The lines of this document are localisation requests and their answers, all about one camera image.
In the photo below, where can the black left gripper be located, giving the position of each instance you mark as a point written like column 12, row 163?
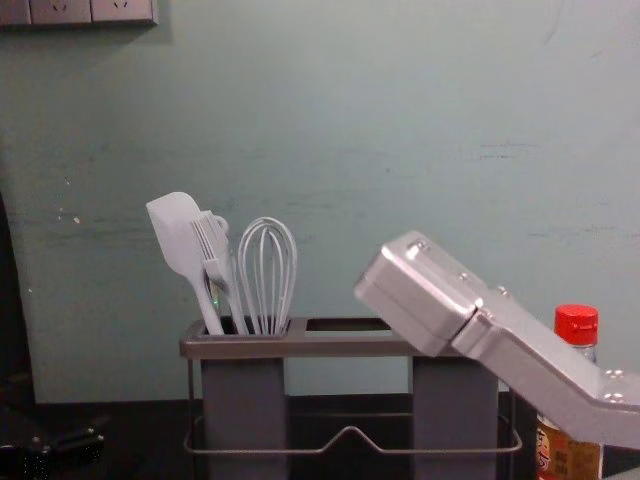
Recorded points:
column 20, row 462

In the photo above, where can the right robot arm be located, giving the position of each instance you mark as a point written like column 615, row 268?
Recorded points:
column 500, row 340

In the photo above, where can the black table cloth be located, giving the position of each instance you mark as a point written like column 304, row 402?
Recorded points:
column 145, row 440

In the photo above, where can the grey plastic rack insert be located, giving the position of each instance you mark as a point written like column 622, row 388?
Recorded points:
column 450, row 415
column 243, row 400

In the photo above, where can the grey silicone basting brush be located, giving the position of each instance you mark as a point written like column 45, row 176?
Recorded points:
column 214, row 250

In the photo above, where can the grey silicone spatula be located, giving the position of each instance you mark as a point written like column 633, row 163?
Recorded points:
column 172, row 225

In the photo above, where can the grey silicone whisk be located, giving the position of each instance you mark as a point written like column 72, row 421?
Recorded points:
column 267, row 235

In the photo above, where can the grey metal utensil rack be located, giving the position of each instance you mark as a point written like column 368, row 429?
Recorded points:
column 350, row 345

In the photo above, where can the sauce bottle with orange label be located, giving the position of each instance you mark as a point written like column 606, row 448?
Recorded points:
column 565, row 455

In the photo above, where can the red bottle cap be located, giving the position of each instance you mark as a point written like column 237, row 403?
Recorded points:
column 575, row 322

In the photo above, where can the grey wall socket panel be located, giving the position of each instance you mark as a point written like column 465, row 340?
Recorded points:
column 75, row 11

